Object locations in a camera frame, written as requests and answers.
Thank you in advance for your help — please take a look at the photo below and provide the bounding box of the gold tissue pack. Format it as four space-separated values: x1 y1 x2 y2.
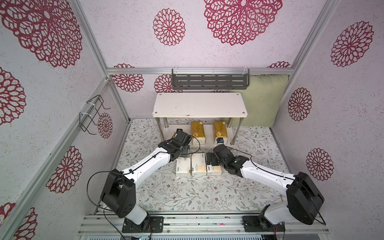
191 121 206 146
213 121 229 144

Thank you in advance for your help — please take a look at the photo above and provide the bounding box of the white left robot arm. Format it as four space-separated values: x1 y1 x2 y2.
101 129 192 230

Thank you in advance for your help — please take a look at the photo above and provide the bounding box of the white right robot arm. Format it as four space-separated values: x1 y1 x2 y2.
213 145 325 229

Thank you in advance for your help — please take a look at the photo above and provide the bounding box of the white tissue pack right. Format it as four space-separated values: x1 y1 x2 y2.
206 153 222 176

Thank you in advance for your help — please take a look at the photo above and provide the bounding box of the white tissue pack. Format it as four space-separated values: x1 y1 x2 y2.
176 157 192 178
206 153 222 176
191 153 207 176

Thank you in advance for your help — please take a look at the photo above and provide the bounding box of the white tissue pack left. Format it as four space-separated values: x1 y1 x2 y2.
176 157 192 178

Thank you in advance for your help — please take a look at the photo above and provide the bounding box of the white tissue pack middle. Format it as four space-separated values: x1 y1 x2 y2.
191 153 207 176

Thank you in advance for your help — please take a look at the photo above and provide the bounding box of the white two-tier metal-legged shelf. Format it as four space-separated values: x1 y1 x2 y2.
153 92 248 140

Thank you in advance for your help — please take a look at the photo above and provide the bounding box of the green fabric cushion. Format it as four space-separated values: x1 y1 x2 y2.
230 75 289 128

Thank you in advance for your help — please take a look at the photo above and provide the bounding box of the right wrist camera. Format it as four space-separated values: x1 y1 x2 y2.
216 137 224 145

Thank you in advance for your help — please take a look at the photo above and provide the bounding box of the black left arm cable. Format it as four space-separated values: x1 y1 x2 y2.
86 134 202 240

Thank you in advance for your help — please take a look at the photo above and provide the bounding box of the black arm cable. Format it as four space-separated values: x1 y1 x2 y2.
86 134 202 240
223 145 327 226

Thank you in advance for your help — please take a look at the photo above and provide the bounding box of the grey wall-mounted metal rack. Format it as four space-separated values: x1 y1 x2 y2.
171 69 250 91

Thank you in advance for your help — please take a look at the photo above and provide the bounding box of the black wire wall rack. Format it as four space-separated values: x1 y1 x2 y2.
79 95 111 135

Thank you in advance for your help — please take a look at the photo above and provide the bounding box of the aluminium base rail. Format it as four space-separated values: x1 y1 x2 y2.
75 212 333 240

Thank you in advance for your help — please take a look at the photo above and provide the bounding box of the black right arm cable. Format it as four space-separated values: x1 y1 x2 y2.
223 145 327 226

